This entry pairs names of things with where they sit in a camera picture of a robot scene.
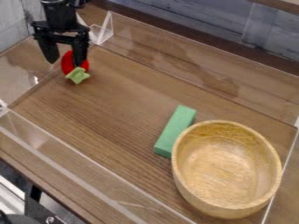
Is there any clear acrylic tray wall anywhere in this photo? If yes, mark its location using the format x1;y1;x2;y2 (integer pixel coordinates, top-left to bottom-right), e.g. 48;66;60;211
0;105;195;224

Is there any green rectangular block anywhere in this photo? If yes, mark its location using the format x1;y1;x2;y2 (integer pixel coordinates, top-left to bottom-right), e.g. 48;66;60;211
154;105;196;158

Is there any wooden bowl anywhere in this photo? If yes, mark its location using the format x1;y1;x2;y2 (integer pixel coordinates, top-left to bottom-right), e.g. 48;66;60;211
172;120;282;220

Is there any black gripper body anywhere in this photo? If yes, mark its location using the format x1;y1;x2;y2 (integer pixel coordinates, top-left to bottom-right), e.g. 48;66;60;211
31;21;90;44

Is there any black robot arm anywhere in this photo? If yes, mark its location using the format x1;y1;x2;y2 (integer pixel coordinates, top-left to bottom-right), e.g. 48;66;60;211
31;0;90;67

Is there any black table leg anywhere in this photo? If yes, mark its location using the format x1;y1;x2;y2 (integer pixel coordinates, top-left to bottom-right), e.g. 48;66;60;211
30;185;43;202

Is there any red plush fruit green leaf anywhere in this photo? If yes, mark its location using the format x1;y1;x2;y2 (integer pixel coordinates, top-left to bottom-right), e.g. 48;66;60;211
60;51;91;85

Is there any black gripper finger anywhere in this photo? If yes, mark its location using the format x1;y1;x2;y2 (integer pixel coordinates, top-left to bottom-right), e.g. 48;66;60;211
72;40;90;67
38;38;60;64

